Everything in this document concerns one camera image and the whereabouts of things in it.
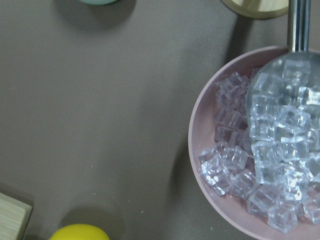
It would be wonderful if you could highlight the pink bowl of ice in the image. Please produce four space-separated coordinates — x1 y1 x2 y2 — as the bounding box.
188 46 320 240

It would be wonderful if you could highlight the wooden mug tree stand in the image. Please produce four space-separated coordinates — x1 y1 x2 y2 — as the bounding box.
221 0 289 20

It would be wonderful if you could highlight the light green bowl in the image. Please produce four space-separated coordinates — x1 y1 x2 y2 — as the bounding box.
79 0 117 6

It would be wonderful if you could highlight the steel ice scoop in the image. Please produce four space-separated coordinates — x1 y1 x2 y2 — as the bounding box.
246 0 320 183

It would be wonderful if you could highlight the upper whole yellow lemon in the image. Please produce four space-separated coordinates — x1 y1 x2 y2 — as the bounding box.
49 224 110 240

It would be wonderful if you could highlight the wooden cutting board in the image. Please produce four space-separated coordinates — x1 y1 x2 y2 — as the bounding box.
0 193 33 240

